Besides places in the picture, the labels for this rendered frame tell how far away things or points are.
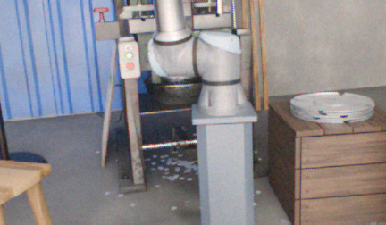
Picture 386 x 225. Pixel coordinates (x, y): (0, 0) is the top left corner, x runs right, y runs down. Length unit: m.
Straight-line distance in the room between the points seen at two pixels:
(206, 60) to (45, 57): 2.09
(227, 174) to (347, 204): 0.48
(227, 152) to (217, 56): 0.28
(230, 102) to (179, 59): 0.19
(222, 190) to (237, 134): 0.18
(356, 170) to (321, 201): 0.16
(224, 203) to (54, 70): 2.11
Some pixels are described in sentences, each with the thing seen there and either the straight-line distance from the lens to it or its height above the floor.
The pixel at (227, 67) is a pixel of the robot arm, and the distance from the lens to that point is 1.29.
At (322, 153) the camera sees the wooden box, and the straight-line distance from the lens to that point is 1.53.
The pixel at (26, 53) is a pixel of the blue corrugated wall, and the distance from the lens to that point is 3.24.
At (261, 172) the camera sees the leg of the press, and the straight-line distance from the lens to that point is 2.02.
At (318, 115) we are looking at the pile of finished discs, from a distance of 1.58.
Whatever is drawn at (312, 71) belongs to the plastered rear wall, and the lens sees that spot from 3.63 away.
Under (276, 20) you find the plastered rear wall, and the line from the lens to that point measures 3.47.
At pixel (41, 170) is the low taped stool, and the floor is 0.33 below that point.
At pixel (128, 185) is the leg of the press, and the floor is 0.03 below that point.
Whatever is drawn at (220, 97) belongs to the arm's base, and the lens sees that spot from 1.29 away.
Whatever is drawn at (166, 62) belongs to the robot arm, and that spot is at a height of 0.61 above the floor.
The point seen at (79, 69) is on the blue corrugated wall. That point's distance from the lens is 3.24.
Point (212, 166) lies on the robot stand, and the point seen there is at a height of 0.30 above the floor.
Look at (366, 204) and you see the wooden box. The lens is 1.67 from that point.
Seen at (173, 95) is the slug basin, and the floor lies 0.36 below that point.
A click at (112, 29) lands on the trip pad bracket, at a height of 0.68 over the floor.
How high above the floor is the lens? 0.79
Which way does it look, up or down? 15 degrees down
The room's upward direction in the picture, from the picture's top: 3 degrees counter-clockwise
